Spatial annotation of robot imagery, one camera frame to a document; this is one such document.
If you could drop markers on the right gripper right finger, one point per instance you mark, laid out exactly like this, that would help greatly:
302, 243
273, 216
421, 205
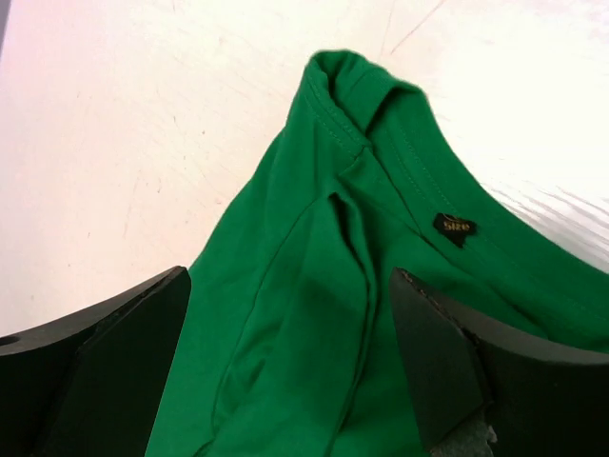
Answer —
479, 387

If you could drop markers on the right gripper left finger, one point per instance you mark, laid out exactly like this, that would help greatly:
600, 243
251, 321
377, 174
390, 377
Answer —
90, 383

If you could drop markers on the green t shirt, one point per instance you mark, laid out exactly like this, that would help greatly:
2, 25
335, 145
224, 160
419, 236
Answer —
289, 346

